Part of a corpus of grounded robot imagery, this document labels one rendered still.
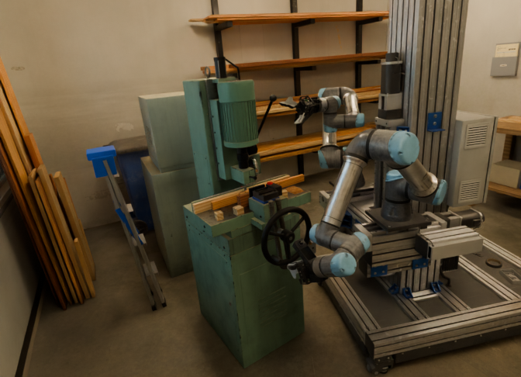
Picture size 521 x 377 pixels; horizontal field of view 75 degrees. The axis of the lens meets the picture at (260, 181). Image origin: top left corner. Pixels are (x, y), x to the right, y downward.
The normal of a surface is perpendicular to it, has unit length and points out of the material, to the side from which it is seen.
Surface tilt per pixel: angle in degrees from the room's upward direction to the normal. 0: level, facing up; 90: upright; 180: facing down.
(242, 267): 90
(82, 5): 90
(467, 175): 90
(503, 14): 90
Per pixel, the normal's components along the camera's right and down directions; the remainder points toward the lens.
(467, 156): 0.18, 0.31
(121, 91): 0.44, 0.26
